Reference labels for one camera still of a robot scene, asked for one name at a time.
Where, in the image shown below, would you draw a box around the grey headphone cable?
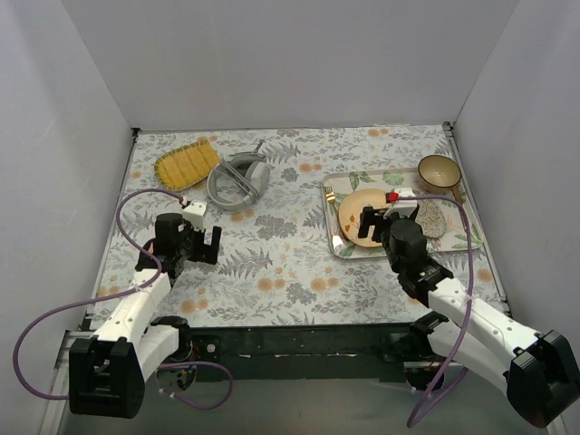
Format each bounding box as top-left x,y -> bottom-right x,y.
217,156 -> 266,203

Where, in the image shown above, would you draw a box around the white grey gaming headphones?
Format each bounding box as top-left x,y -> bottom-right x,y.
207,139 -> 271,212

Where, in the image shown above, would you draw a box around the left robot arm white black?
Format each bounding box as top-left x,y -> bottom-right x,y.
69,202 -> 221,419

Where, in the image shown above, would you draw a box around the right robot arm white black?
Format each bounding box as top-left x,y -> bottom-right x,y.
358,203 -> 579,429

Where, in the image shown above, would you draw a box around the beige bird plate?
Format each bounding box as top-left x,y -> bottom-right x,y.
338,188 -> 390,248

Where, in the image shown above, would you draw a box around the gold fork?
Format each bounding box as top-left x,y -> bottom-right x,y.
323,184 -> 346,253

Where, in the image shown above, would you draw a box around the speckled oval plate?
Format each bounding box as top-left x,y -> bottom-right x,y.
416,199 -> 447,239

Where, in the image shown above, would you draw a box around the leaf pattern serving tray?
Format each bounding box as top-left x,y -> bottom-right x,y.
322,164 -> 483,260

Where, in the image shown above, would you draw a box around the floral table mat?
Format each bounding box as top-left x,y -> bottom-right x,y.
85,124 -> 507,330

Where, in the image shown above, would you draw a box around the yellow woven bamboo tray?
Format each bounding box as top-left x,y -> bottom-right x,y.
154,140 -> 221,191

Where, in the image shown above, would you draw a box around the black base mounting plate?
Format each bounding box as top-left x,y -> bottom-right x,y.
177,323 -> 442,382

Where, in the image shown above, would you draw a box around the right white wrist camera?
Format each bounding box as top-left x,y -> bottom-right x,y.
384,188 -> 419,220

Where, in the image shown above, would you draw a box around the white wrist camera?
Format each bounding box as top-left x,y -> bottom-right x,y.
384,188 -> 419,220
181,199 -> 208,232

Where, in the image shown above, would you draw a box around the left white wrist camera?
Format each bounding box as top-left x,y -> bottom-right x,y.
181,199 -> 208,232

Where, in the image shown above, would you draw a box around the brown bowl with handle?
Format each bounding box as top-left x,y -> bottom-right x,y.
417,155 -> 464,203

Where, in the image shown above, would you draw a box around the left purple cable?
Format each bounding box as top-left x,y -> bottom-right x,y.
12,188 -> 235,411

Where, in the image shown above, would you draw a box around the purple cable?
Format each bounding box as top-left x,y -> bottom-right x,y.
398,194 -> 476,429
12,188 -> 235,411

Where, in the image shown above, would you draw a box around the aluminium frame rail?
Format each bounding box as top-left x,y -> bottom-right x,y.
54,331 -> 93,369

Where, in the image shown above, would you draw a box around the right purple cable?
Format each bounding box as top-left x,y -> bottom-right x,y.
398,194 -> 476,429

